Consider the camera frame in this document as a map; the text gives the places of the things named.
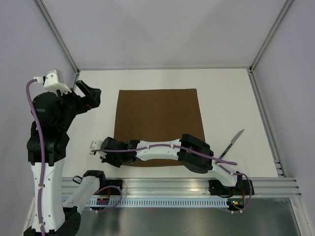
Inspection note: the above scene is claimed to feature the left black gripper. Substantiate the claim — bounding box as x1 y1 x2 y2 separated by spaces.
56 79 101 129

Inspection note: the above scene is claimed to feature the brown cloth napkin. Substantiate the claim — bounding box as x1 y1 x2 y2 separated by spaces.
113 88 207 167

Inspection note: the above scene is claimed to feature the knife with teal handle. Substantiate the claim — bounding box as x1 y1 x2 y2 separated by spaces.
219 129 245 159

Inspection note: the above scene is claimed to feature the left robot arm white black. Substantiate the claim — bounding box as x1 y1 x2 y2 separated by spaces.
24 79 107 236

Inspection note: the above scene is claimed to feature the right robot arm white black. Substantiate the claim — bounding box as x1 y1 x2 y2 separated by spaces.
90 134 254 198

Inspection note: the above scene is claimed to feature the aluminium front rail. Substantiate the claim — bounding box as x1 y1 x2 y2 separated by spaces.
60 177 303 198

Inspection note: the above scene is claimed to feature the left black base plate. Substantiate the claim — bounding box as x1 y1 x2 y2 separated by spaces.
98 179 123 196

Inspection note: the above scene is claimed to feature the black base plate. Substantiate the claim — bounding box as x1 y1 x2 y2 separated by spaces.
208 179 250 198
98 179 123 196

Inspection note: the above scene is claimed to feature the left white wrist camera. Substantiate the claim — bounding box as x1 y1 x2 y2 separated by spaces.
34 69 71 94

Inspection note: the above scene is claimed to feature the white slotted cable duct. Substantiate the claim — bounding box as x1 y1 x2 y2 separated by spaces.
61 196 229 207

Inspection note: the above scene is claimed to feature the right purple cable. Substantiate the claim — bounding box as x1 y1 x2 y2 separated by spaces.
91 144 253 214

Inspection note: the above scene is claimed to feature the left aluminium frame post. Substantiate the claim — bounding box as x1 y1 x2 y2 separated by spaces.
33 0 80 75

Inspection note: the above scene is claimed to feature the aluminium frame post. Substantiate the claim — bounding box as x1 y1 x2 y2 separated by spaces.
248 0 295 73
33 0 80 75

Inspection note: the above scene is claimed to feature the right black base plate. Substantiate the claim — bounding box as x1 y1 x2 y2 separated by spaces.
208 179 250 198

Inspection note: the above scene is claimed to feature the right aluminium frame post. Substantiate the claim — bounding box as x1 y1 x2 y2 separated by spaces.
248 0 295 73

